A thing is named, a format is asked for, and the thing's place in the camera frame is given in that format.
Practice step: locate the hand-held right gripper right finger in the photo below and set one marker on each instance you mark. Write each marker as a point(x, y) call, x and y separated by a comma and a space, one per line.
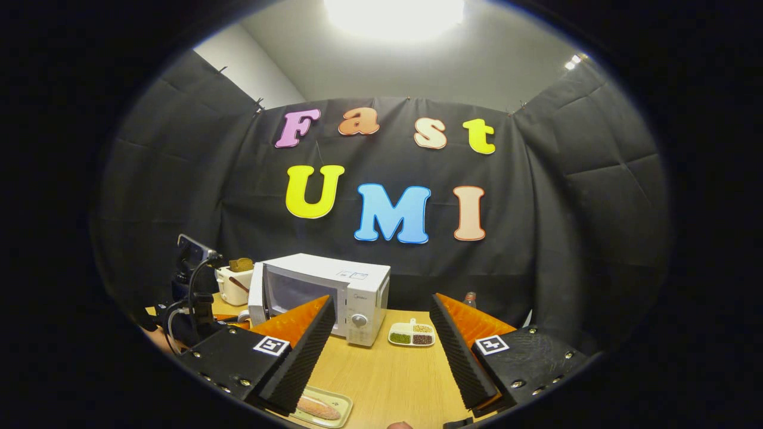
point(462, 357)

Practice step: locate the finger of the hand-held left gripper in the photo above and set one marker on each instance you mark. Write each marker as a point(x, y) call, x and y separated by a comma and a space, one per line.
point(235, 323)

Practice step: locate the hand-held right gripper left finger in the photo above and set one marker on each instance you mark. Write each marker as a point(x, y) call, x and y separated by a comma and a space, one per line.
point(301, 363)

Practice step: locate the orange sugared bread roll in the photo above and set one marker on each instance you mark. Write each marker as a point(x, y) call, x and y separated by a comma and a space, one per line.
point(319, 408)

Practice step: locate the white microwave oven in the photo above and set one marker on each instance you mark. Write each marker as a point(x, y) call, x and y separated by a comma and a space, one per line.
point(322, 268)

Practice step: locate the white toaster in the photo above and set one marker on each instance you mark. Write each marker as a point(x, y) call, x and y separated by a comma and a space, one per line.
point(229, 292)

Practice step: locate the brown wooden spoon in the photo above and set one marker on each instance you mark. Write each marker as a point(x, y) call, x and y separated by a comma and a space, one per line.
point(238, 284)

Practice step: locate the cream speckled tray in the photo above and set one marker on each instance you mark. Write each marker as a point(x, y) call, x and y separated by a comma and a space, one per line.
point(340, 399)

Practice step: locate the white divided bean dish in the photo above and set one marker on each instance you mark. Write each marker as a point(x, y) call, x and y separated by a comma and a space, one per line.
point(411, 335)

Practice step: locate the red label bottle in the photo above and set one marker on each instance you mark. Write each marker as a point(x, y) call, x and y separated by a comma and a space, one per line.
point(470, 300)

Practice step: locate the brown bread slice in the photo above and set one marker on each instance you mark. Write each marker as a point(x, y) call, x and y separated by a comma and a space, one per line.
point(241, 265)

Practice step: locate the small ceiling light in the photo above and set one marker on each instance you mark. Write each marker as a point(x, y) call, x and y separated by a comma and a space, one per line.
point(574, 61)

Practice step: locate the large ceiling light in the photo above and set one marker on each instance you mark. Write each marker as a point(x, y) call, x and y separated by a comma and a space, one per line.
point(393, 18)

